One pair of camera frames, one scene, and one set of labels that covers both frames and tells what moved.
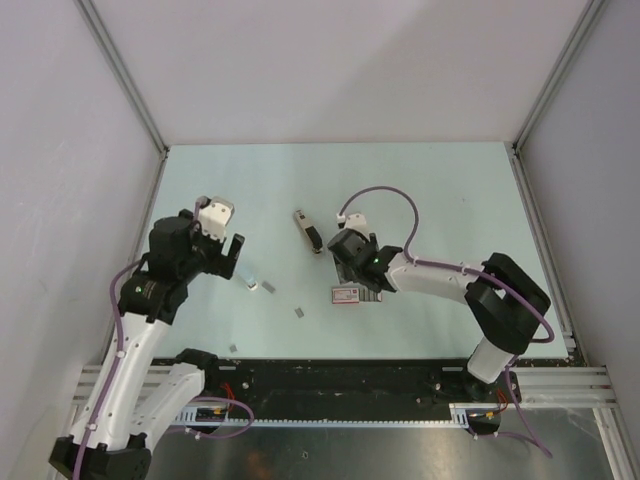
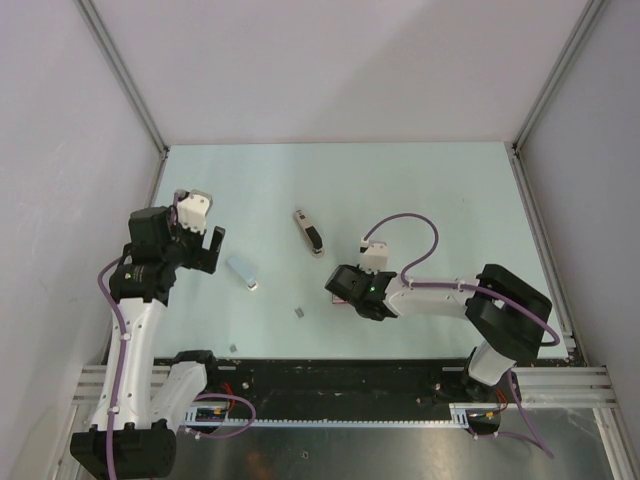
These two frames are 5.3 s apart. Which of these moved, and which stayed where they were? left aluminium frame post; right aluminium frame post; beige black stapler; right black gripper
Moved: right black gripper
Stayed: left aluminium frame post; beige black stapler; right aluminium frame post
